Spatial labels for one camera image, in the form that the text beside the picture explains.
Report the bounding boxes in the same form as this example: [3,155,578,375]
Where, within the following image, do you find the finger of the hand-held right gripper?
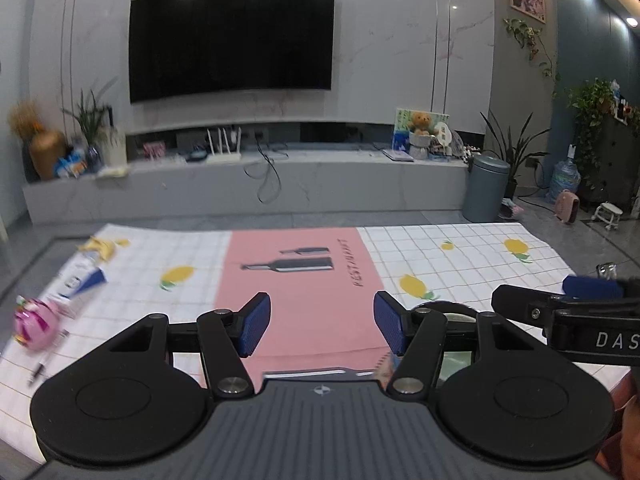
[562,275,640,306]
[491,285,566,331]

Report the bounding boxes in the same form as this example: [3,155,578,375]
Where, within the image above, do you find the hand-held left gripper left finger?
[105,292,272,397]

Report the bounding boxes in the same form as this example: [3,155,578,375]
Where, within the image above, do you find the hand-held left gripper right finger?
[374,291,536,396]

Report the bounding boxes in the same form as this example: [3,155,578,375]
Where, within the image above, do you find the person's right hand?
[612,374,640,456]

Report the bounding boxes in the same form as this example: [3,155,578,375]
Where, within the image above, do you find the white step stool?
[591,201,626,232]

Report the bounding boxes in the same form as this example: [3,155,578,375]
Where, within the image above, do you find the pink heater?
[554,189,581,223]

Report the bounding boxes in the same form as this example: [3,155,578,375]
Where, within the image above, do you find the blue water bottle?
[549,159,582,206]

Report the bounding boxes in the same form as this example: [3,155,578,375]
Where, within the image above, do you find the grey trash can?
[461,155,512,224]

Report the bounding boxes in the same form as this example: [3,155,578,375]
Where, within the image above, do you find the dark grey cabinet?
[585,105,640,213]

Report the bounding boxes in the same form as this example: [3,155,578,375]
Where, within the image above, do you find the grey marble TV console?
[22,120,488,226]

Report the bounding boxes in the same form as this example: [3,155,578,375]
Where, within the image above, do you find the long-leaf potted plant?
[480,110,551,198]

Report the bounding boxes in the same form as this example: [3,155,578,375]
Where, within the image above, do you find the banana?
[75,235,132,263]

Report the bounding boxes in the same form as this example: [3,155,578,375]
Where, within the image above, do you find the white router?
[206,127,243,165]

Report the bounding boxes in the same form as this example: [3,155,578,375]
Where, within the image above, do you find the leafy green potted plant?
[565,79,623,188]

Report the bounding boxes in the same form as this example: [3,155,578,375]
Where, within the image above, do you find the white and blue box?
[40,265,108,321]

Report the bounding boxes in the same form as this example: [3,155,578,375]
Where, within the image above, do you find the small white tube box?
[70,252,101,276]

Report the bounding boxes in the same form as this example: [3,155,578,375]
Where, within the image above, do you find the round white hand fan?
[435,120,455,153]

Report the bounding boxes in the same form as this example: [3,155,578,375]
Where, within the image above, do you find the green picture card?
[392,107,451,153]

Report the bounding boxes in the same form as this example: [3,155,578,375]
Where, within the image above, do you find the black pen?
[27,329,71,387]

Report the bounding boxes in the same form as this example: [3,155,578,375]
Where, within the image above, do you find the pink toy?
[12,296,63,351]

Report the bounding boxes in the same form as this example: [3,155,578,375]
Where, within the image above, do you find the white drawn card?
[102,127,128,167]

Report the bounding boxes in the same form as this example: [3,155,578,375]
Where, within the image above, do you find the green plant in blue vase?
[61,77,123,173]

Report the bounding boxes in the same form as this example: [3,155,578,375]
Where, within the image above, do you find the blue snack packets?
[54,150,91,179]

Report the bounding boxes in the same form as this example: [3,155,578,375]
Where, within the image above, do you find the hanging vine plant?
[502,17,562,96]

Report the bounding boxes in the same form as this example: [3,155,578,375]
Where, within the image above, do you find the gold vase with dried flowers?
[7,100,68,182]

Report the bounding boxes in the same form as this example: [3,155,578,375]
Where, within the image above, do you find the black hanging cable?
[243,137,291,206]

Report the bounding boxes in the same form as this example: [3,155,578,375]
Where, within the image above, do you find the black wall television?
[128,0,337,106]

